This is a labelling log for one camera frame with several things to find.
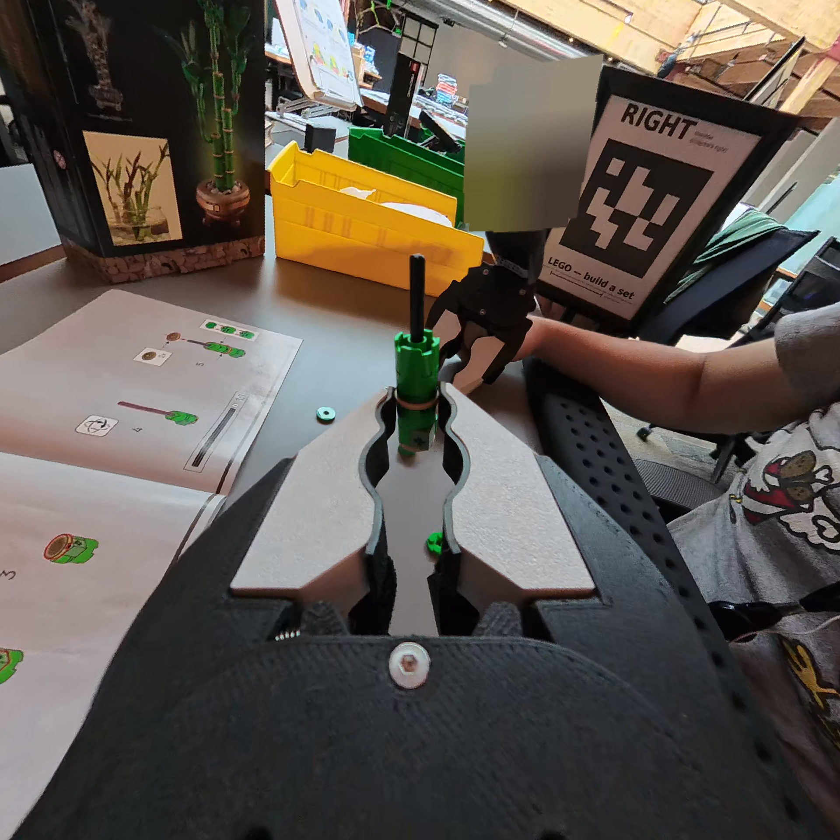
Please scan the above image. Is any black office chair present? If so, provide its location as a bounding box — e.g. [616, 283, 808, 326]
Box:
[777, 236, 840, 329]
[656, 226, 821, 345]

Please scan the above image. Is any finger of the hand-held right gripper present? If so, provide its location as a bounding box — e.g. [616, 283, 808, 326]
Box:
[446, 335, 509, 392]
[428, 308, 462, 361]

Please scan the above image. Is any person's right forearm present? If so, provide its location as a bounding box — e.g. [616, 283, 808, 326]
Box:
[521, 314, 785, 435]

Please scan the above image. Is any person's grey printed shirt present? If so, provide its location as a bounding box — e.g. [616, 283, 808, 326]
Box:
[666, 305, 840, 840]

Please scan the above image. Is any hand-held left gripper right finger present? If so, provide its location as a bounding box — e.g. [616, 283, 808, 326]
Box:
[428, 382, 598, 636]

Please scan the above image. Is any yellow plastic bin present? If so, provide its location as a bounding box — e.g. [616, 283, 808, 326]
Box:
[268, 141, 487, 291]

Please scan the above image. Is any green jacket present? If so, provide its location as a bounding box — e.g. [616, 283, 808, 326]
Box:
[669, 209, 788, 303]

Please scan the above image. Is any black chair base with casters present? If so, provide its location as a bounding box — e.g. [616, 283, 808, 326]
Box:
[637, 420, 746, 487]

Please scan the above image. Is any green plastic bin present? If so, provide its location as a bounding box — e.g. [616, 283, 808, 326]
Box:
[346, 126, 468, 227]

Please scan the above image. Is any white building instruction booklet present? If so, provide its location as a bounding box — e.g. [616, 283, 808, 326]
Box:
[0, 289, 304, 840]

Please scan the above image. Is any black bamboo set box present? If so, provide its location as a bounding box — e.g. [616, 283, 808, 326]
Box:
[0, 0, 266, 284]

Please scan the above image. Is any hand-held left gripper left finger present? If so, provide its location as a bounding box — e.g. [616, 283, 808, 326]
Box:
[230, 387, 399, 636]

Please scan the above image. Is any black tool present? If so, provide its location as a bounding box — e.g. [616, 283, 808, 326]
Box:
[420, 108, 463, 155]

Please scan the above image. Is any green bamboo segment black axle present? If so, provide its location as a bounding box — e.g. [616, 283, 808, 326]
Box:
[392, 255, 442, 460]

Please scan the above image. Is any document stand with sheet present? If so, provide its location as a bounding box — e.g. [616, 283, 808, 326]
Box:
[274, 0, 366, 122]

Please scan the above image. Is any tall black box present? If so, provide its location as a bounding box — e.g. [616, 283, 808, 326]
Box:
[386, 13, 439, 140]

